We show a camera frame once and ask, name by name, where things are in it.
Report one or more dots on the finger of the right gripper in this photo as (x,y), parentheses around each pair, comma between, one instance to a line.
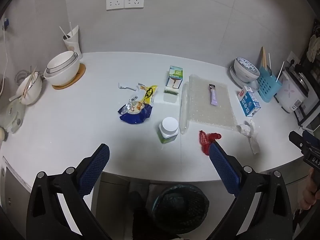
(310,138)
(298,140)

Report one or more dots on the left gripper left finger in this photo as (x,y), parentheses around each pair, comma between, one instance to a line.
(45,217)

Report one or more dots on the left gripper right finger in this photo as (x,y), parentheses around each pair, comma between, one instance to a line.
(261,208)

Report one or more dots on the white paper towel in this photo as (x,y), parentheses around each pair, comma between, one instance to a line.
(248,129)

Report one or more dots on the blue white milk carton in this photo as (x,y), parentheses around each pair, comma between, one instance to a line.
(249,103)

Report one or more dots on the red mesh net bag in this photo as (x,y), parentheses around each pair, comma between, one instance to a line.
(206,140)

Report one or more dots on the purple snack stick wrapper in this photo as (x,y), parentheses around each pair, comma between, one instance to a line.
(213,99)

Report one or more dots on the bubble wrap sheet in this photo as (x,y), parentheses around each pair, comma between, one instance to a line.
(200,109)

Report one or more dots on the white lid green jar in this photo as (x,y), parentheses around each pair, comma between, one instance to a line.
(168,130)

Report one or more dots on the blue snack bag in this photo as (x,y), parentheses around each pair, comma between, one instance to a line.
(136,111)

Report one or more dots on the green white small carton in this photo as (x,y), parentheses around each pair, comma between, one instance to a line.
(174,80)

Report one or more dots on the yellow snack wrapper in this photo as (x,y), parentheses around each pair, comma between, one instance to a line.
(148,93)

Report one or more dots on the dark green trash basket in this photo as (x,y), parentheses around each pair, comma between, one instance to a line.
(180,208)

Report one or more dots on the person right hand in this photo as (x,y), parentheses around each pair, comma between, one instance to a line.
(310,194)

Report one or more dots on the microwave oven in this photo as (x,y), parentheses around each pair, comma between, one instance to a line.
(307,114)

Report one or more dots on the white rice cooker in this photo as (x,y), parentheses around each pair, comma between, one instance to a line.
(293,92)

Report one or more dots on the blue utensil holder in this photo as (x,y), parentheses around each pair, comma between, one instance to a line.
(268,85)

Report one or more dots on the blue striped plate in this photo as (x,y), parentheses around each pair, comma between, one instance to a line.
(254,85)

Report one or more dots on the blue patterned bowl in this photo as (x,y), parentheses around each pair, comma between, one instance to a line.
(246,71)

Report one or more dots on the wooden chopsticks in holder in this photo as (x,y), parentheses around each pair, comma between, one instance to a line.
(263,58)

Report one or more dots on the green glass lid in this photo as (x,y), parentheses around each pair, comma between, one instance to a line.
(14,116)

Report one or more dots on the white bowl with chopsticks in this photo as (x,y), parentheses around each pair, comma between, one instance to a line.
(29,90)

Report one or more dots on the torn white wrapper scrap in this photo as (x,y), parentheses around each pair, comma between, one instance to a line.
(132,87)

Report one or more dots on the stacked white bowls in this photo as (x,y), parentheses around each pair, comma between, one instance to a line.
(62,69)

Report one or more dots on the round wooden trivet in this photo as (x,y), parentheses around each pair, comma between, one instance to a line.
(78,76)

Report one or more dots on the white utensil cup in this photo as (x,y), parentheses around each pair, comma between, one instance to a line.
(71,40)

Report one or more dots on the left wall socket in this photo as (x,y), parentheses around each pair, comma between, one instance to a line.
(114,4)

